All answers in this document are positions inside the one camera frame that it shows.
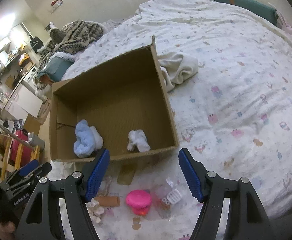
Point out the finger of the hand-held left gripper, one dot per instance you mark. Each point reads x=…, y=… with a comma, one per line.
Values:
x=28, y=167
x=42, y=169

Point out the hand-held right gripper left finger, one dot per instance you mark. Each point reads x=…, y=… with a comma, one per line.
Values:
x=98, y=175

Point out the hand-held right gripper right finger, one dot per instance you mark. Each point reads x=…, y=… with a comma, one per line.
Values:
x=191, y=177

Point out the brown cardboard box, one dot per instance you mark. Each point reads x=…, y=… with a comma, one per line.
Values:
x=116, y=100

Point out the person's left hand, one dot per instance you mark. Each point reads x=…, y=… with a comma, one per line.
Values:
x=4, y=230

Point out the red bag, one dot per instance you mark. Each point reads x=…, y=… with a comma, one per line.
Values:
x=21, y=145

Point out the white toy basket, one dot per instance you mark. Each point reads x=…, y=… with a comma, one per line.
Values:
x=174, y=196

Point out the grey container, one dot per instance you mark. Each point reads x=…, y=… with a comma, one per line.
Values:
x=36, y=141

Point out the brown cylinder toy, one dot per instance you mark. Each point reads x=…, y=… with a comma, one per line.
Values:
x=108, y=201

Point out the wooden rack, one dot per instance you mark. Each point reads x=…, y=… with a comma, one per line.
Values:
x=1, y=152

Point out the white rolled cloth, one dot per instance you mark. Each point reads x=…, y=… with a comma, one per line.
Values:
x=97, y=137

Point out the light blue rolled towel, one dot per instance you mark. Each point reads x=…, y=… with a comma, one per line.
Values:
x=82, y=140

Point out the clear plastic bag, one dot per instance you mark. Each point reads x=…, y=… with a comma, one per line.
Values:
x=161, y=205

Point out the pink round toy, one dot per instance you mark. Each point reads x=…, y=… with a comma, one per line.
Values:
x=138, y=200

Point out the white rolled socks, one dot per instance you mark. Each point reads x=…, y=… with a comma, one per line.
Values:
x=138, y=140

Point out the white cabinet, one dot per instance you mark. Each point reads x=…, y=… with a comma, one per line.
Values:
x=23, y=100

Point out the white washing machine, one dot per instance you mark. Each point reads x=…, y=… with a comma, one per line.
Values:
x=31, y=78

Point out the teal pillow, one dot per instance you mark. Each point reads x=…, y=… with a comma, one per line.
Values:
x=57, y=66

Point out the white printed bed sheet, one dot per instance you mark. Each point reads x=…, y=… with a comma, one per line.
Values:
x=236, y=80

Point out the cream crumpled towel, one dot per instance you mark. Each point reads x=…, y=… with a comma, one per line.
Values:
x=178, y=67

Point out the grey and white cat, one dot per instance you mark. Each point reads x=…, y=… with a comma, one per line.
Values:
x=54, y=33

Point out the patterned knit blanket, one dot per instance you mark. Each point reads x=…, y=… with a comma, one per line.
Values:
x=78, y=35

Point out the pink cloth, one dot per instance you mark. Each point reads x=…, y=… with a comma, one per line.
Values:
x=287, y=25

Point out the teal headboard cushion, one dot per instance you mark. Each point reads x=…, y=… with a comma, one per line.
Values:
x=241, y=2

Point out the wall hook with red item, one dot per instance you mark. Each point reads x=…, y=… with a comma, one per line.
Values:
x=56, y=3

